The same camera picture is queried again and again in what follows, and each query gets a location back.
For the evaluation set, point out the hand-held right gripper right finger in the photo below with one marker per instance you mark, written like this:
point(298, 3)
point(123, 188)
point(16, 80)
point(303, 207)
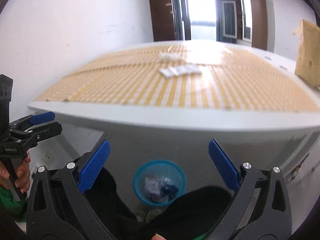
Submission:
point(223, 166)

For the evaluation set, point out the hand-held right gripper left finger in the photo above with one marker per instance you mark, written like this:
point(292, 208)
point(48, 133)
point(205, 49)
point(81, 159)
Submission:
point(95, 165)

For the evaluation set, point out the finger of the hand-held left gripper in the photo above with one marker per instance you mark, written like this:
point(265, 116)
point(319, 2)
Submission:
point(43, 118)
point(48, 130)

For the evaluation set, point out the blue plastic wastebasket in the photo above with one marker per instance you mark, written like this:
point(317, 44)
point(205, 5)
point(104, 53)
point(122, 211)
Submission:
point(140, 177)

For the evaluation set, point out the dark blue snack bag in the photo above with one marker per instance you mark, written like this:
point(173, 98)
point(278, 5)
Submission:
point(170, 188)

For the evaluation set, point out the white plastic bag red print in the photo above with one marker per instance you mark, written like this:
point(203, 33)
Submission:
point(151, 187)

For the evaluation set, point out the person's left hand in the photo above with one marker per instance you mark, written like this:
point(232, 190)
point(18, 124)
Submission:
point(23, 177)

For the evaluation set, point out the person's right hand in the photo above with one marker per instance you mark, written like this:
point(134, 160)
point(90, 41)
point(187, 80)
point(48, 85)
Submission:
point(158, 237)

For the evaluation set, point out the white table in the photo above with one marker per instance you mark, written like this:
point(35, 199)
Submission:
point(175, 140)

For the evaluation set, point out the person's black pants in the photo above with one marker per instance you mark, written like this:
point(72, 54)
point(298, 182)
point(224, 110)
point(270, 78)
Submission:
point(190, 212)

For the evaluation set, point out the green garment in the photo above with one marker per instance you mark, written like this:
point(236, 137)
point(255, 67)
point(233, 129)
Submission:
point(10, 202)

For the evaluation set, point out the yellow checked tablecloth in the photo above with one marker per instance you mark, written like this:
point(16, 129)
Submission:
point(150, 87)

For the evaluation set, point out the white folded cloth near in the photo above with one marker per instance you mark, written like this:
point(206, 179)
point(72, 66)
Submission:
point(178, 71)

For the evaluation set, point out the brown paper box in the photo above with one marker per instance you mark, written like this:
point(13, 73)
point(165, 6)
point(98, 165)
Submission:
point(308, 55)

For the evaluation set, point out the brown wooden door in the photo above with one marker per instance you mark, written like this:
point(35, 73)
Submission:
point(162, 12)

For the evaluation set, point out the glass balcony door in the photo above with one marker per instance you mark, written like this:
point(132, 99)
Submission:
point(200, 7)

